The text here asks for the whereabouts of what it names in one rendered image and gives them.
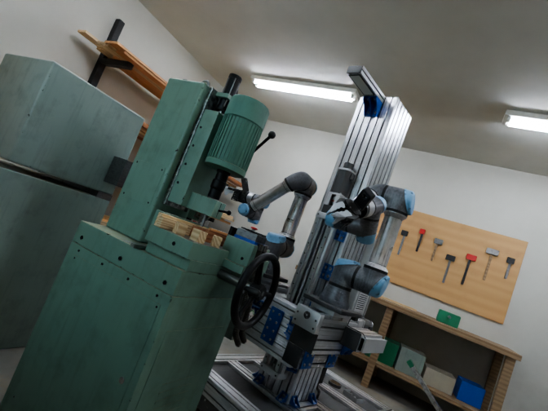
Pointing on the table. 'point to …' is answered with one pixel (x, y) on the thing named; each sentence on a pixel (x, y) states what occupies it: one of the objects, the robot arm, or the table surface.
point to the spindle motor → (237, 135)
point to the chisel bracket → (205, 205)
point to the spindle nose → (218, 184)
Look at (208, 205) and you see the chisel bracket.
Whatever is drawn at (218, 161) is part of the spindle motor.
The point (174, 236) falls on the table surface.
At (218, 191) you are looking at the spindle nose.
